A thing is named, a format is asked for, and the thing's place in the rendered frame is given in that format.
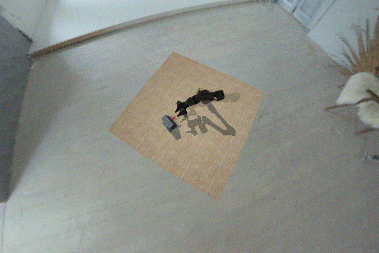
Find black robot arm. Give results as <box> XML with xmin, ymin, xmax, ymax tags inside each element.
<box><xmin>177</xmin><ymin>89</ymin><xmax>224</xmax><ymax>108</ymax></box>

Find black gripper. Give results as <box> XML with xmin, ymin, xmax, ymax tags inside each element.
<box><xmin>175</xmin><ymin>101</ymin><xmax>189</xmax><ymax>117</ymax></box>

